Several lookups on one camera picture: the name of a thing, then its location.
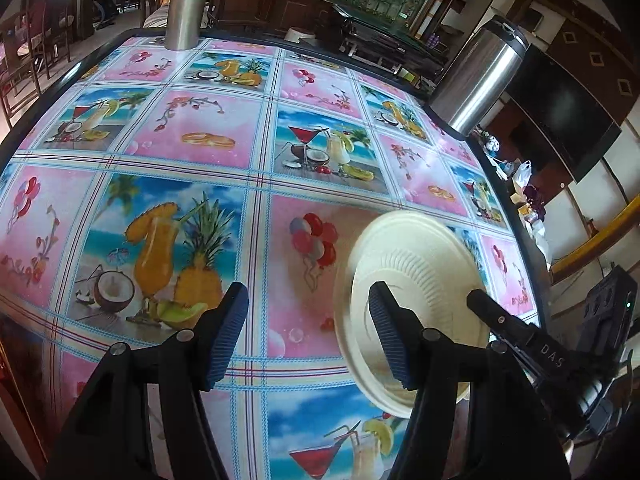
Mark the white plastic bag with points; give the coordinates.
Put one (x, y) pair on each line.
(521, 172)

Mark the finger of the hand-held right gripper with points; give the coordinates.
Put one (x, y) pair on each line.
(515, 332)

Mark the wooden chair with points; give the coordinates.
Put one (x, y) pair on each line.
(30, 70)

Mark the printed pink tablecloth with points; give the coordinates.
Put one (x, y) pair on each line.
(200, 135)

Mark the steel cylinder flask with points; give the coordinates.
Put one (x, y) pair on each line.
(186, 5)

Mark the cream ribbed bowl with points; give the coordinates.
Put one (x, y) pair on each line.
(415, 255)

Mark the black glass table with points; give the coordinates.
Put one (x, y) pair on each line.
(385, 40)

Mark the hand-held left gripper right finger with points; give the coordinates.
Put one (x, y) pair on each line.
(391, 342)

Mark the striped cushion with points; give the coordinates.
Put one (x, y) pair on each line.
(156, 16)

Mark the steel thermos jug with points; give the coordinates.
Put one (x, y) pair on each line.
(480, 75)

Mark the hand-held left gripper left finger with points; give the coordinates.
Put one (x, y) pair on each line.
(227, 340)

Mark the black television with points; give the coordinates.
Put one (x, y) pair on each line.
(560, 110)

